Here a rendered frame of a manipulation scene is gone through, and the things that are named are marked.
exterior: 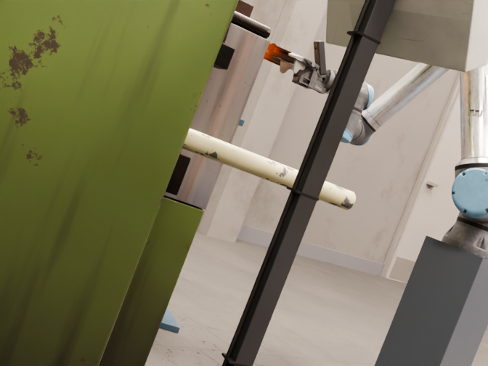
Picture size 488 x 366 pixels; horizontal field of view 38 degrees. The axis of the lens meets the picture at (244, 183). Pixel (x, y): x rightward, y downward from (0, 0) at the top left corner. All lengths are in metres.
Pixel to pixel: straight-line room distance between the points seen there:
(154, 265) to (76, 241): 0.39
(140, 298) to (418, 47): 0.88
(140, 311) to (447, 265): 1.10
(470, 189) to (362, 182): 4.26
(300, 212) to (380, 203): 5.49
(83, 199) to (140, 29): 0.34
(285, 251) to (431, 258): 1.18
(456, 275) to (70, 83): 1.51
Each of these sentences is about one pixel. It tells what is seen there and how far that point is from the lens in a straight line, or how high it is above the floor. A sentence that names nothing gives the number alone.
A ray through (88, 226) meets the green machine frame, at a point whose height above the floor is 0.39.
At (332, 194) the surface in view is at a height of 0.62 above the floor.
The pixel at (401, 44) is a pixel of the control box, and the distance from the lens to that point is 1.45.
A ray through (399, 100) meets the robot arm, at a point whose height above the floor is 1.01.
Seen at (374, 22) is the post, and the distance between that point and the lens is 1.39.
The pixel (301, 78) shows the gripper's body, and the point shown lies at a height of 0.94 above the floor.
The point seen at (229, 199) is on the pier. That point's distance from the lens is 5.09.
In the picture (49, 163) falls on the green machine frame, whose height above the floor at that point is 0.48.
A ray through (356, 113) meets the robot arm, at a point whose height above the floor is 0.91.
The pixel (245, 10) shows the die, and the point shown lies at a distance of 1.79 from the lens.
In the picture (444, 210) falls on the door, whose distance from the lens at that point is 7.72.
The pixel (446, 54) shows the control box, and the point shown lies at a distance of 1.40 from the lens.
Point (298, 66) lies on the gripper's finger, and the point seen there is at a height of 0.97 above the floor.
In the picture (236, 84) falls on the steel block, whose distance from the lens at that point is 1.74.
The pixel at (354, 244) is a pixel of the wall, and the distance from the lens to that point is 6.72.
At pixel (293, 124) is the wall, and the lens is 5.65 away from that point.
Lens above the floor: 0.63
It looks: 2 degrees down
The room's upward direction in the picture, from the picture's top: 21 degrees clockwise
